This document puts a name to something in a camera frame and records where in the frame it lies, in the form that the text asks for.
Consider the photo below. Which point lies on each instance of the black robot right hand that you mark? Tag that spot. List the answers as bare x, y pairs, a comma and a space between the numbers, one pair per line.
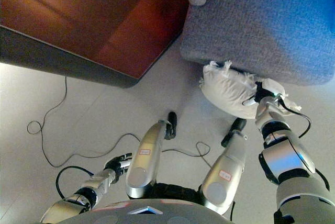
261, 91

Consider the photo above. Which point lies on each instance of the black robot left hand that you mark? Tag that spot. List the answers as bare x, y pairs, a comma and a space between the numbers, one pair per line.
119, 165

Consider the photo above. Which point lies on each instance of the white tasselled pillow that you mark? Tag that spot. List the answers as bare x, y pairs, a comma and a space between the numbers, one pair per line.
227, 93

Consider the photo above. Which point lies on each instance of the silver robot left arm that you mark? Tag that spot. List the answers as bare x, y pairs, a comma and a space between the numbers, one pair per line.
86, 192

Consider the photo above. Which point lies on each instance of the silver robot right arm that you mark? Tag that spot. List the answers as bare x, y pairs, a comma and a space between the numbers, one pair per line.
290, 161

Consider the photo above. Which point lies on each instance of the silver robot left leg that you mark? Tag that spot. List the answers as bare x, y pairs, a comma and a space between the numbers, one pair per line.
146, 156

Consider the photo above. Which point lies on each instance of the grey fabric armchair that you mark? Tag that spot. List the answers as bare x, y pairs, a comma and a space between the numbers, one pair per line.
259, 25

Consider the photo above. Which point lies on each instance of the brown wooden cabinet dark edge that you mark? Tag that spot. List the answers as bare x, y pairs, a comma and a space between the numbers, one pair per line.
86, 20

